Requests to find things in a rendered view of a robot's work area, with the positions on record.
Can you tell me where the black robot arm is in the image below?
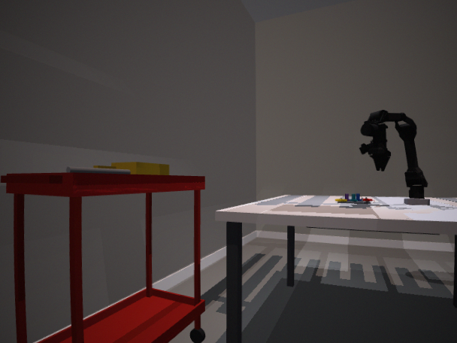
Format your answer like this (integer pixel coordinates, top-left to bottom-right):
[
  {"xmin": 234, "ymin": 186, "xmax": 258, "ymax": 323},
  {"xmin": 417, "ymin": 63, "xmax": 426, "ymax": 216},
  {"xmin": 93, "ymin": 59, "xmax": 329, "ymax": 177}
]
[{"xmin": 359, "ymin": 110, "xmax": 428, "ymax": 199}]

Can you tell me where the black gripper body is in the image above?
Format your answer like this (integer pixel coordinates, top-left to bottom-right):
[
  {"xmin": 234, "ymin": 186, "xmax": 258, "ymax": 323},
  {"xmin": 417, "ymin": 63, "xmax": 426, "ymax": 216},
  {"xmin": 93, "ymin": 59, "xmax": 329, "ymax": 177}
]
[{"xmin": 368, "ymin": 137, "xmax": 391, "ymax": 157}]

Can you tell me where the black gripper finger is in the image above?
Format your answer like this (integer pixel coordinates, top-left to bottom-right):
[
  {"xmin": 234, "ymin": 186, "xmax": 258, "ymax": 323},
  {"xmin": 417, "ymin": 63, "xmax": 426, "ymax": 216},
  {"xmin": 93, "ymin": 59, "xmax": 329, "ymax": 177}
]
[
  {"xmin": 381, "ymin": 156, "xmax": 390, "ymax": 172},
  {"xmin": 370, "ymin": 155, "xmax": 385, "ymax": 171}
]

